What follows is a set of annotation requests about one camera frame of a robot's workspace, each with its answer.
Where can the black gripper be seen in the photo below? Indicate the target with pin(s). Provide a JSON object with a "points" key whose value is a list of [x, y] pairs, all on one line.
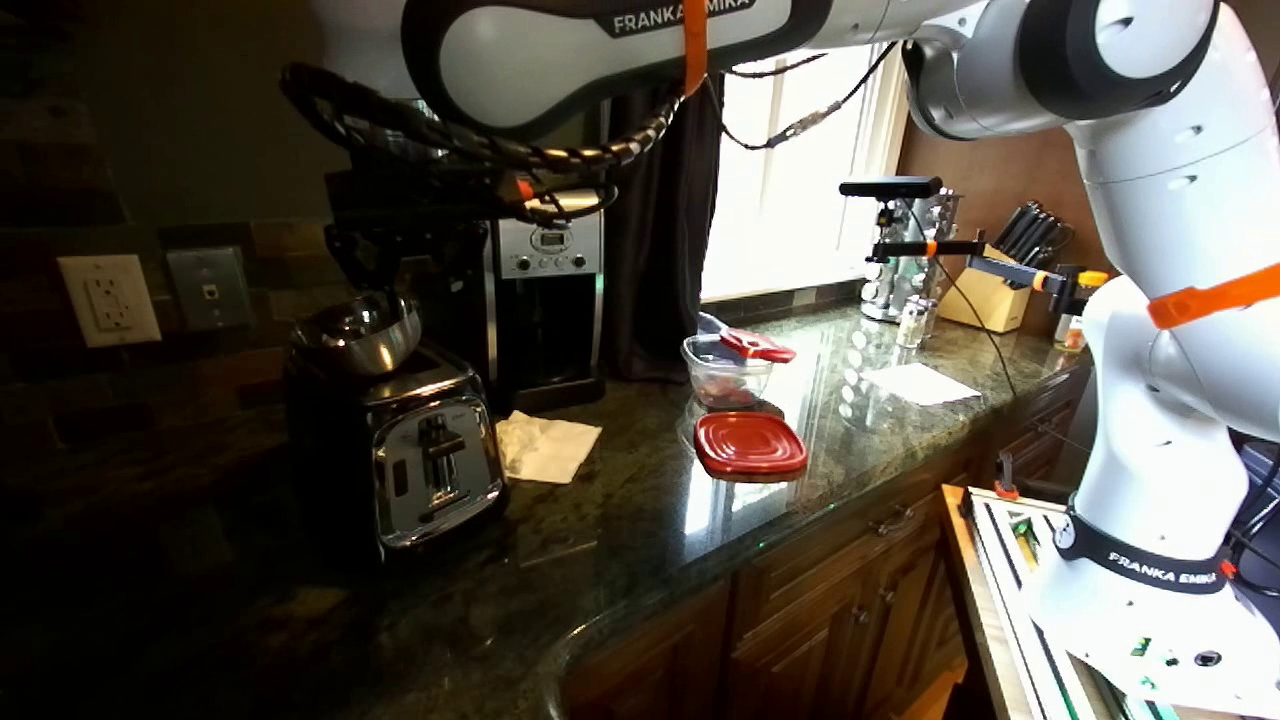
{"points": [[404, 225]]}

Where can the small shiny metal bowl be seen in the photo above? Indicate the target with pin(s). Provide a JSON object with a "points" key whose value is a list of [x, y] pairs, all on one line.
{"points": [[363, 333]]}

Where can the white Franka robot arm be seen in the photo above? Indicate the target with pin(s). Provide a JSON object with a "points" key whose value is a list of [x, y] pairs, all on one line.
{"points": [[1162, 203]]}

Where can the wooden counter base cabinet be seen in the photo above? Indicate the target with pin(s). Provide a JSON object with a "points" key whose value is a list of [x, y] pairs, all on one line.
{"points": [[827, 626]]}

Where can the black chrome coffee maker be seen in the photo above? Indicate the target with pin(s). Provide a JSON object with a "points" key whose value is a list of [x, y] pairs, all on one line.
{"points": [[549, 305]]}

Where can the black chrome toaster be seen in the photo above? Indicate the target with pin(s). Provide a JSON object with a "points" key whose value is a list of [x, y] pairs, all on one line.
{"points": [[403, 452]]}

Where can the dark curtain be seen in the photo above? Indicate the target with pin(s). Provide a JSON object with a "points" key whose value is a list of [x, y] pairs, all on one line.
{"points": [[660, 225]]}

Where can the tan cloth napkin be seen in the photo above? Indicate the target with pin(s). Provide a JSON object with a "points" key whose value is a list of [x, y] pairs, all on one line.
{"points": [[545, 446]]}

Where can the clear container with red lid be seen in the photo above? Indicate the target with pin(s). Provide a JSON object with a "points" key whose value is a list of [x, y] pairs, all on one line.
{"points": [[729, 366]]}

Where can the large bright window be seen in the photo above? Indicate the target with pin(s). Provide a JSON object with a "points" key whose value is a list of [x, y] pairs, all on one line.
{"points": [[800, 187]]}

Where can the loose red plastic lid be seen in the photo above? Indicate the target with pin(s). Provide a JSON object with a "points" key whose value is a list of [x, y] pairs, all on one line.
{"points": [[751, 446]]}

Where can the chrome countertop fixture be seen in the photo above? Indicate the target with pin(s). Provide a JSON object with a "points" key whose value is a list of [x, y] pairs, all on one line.
{"points": [[906, 281]]}

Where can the tan wooden knife block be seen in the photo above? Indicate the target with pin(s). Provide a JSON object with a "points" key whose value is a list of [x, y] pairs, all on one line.
{"points": [[986, 299]]}

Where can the yellow capped bottle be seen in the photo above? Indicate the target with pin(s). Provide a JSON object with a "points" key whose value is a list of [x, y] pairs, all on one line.
{"points": [[1081, 302]]}

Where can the white robot mounting table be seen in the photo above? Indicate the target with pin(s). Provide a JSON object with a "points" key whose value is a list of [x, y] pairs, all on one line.
{"points": [[1025, 601]]}

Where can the grey wall switch plate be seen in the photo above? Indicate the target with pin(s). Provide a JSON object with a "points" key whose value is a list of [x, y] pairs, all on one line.
{"points": [[209, 285]]}

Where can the white wall power outlet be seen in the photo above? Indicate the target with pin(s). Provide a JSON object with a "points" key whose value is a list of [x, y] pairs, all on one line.
{"points": [[110, 302]]}

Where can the black stereo camera bar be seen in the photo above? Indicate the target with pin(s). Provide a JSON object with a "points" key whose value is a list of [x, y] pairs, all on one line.
{"points": [[890, 188]]}

